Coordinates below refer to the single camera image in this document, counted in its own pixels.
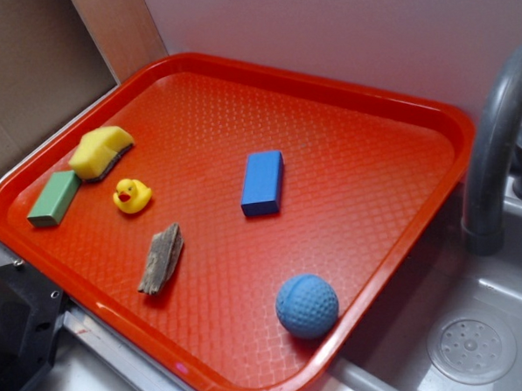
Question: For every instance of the yellow sponge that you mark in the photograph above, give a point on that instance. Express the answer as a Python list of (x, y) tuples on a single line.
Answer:
[(98, 152)]

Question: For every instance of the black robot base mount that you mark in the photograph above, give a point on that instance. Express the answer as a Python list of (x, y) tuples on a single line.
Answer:
[(30, 306)]

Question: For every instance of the yellow rubber duck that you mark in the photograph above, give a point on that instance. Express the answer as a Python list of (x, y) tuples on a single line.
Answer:
[(131, 195)]

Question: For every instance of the brown wood chip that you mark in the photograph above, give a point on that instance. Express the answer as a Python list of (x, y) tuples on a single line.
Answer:
[(161, 261)]

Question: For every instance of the grey toy faucet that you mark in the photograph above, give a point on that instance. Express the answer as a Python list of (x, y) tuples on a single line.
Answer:
[(491, 160)]

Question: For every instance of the grey toy sink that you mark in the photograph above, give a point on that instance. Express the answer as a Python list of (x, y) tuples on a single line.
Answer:
[(447, 320)]

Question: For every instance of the blue dimpled ball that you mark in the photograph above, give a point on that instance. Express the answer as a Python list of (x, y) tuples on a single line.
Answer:
[(307, 306)]

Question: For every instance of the brown cardboard panel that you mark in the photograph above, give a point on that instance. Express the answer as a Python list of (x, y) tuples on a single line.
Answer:
[(59, 56)]

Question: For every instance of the green rectangular block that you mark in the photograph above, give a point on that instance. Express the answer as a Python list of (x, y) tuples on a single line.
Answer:
[(54, 200)]

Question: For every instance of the blue rectangular block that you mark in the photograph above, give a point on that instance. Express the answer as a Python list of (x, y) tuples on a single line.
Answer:
[(262, 189)]

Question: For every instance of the red plastic tray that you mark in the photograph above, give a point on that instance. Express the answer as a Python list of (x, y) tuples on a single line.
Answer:
[(365, 170)]

